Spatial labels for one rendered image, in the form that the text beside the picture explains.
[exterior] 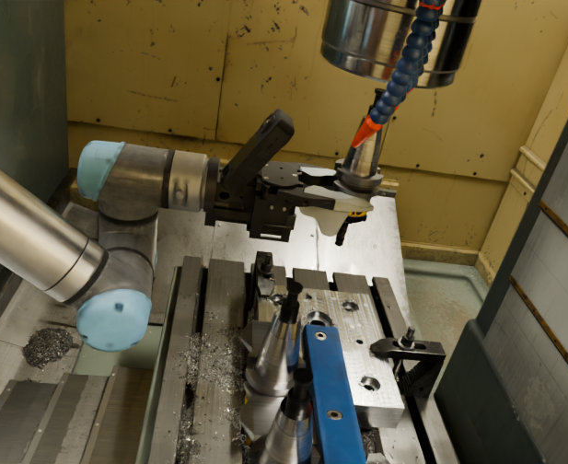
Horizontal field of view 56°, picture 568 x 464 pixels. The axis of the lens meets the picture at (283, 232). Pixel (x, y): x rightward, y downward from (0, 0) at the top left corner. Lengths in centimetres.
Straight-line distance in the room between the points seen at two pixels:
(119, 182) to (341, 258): 110
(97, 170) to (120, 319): 19
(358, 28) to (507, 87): 132
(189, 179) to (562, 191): 67
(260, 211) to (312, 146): 111
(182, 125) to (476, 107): 93
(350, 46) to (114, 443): 81
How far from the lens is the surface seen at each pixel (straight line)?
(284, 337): 52
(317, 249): 167
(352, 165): 67
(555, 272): 106
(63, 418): 117
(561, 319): 104
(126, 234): 70
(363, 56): 58
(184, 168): 67
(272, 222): 69
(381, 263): 171
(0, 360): 138
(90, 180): 68
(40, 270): 60
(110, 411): 115
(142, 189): 67
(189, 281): 119
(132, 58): 170
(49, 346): 140
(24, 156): 146
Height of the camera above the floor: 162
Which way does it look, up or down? 30 degrees down
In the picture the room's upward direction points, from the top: 11 degrees clockwise
